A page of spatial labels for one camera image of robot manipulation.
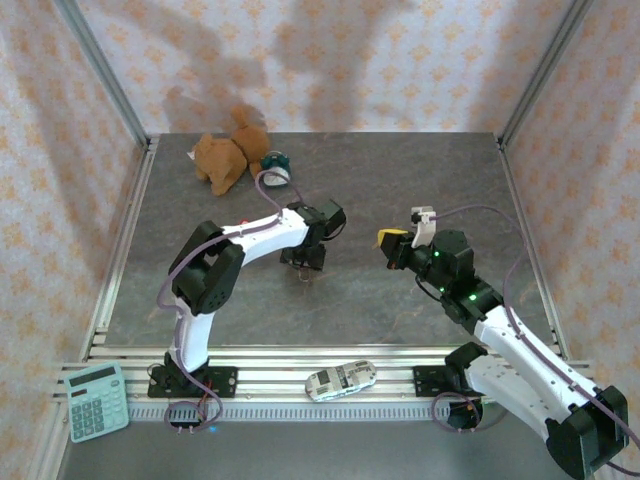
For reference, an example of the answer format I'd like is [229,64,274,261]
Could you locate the aluminium frame post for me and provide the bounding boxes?
[497,0,597,150]
[53,0,154,151]

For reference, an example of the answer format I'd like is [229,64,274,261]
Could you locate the green alarm clock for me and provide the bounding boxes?
[259,151,292,189]

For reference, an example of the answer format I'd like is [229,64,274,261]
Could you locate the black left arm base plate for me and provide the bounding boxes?
[148,367,238,399]

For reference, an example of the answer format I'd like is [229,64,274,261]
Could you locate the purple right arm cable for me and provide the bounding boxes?
[432,205,640,476]

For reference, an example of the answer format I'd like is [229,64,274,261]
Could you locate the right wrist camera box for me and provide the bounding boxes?
[409,206,440,250]

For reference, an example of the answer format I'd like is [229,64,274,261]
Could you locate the mint green calculator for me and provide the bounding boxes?
[63,362,131,445]

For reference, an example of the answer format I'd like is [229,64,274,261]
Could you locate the aluminium table side rail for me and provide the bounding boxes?
[79,139,160,362]
[498,139,572,362]

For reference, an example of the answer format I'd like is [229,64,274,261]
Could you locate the brown plush dog toy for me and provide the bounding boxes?
[188,104,272,197]

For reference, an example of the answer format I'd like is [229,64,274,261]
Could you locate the grey slotted cable duct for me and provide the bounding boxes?
[127,405,484,422]

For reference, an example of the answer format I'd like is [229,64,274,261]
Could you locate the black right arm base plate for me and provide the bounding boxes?
[413,366,494,398]

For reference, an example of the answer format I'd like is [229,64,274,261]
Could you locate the white toy car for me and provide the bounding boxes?
[304,360,379,403]

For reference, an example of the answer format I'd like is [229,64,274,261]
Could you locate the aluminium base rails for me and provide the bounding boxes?
[52,343,599,407]

